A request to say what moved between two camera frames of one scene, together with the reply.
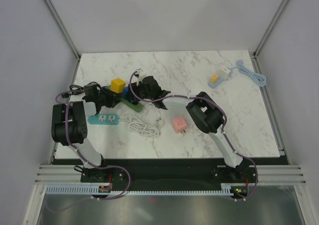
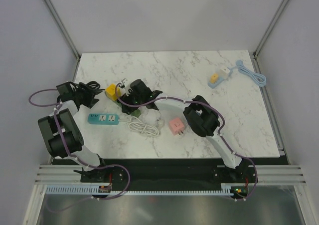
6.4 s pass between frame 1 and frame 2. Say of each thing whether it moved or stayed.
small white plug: stayed
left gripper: moved
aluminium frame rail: stayed
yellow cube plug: moved
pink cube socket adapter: moved
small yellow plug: stayed
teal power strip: stayed
